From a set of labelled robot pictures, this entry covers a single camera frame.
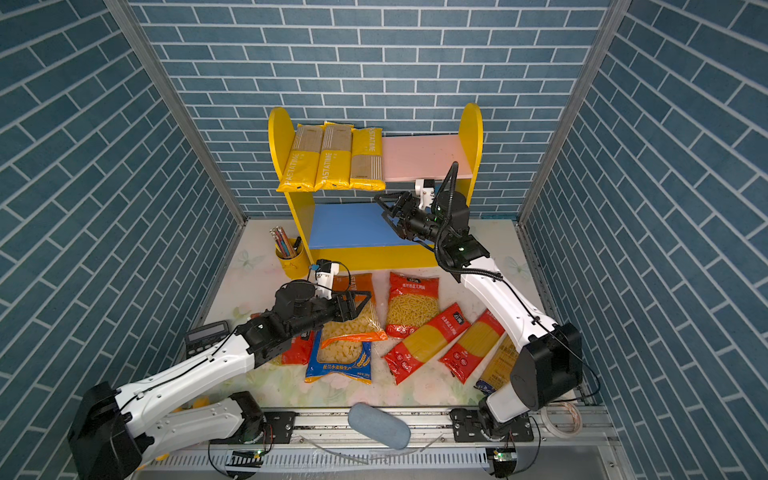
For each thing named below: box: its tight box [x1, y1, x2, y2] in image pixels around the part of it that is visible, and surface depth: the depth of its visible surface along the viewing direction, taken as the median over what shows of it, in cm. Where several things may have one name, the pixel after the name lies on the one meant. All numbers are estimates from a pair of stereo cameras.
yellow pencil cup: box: [274, 242, 309, 279], surface depth 98 cm
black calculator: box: [186, 321, 230, 359], surface depth 88 cm
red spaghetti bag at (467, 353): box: [438, 309, 506, 385], surface depth 87 cm
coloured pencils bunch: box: [269, 226, 302, 258], surface depth 97 cm
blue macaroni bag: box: [304, 328, 373, 385], surface depth 83 cm
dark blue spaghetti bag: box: [474, 334, 519, 394], surface depth 84 cm
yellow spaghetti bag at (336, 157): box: [314, 121, 354, 191], surface depth 78 cm
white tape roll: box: [540, 402, 583, 438], surface depth 75 cm
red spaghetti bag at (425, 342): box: [381, 302, 472, 385], surface depth 88 cm
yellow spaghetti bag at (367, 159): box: [349, 127, 386, 191], surface depth 78 cm
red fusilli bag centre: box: [386, 272, 440, 340], surface depth 95 cm
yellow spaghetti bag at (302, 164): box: [276, 123, 324, 192], surface depth 77 cm
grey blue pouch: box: [347, 402, 411, 450], surface depth 74 cm
